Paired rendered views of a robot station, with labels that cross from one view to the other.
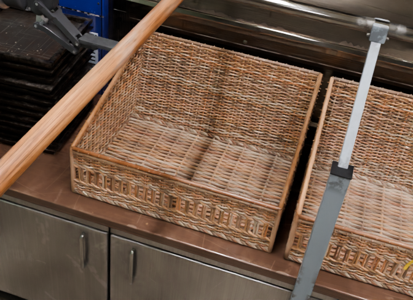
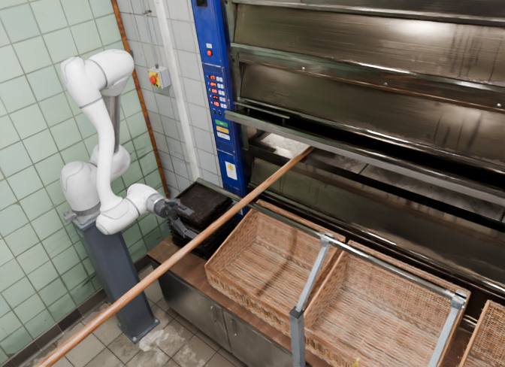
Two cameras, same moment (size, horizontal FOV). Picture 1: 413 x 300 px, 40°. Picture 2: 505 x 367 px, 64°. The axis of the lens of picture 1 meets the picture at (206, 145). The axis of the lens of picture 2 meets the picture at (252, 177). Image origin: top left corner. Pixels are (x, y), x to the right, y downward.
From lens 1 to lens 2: 0.92 m
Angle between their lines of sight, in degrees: 25
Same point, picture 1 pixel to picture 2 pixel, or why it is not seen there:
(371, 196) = (370, 314)
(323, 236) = (296, 341)
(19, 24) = (198, 195)
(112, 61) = (172, 260)
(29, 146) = (120, 301)
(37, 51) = (198, 213)
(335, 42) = (349, 222)
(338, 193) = (294, 323)
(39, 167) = (199, 268)
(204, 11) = (285, 195)
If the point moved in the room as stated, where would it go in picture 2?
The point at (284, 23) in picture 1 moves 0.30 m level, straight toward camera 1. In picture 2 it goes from (323, 207) to (294, 246)
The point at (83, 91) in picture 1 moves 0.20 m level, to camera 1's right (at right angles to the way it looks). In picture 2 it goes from (152, 276) to (200, 293)
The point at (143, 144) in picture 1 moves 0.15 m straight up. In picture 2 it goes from (253, 260) to (251, 241)
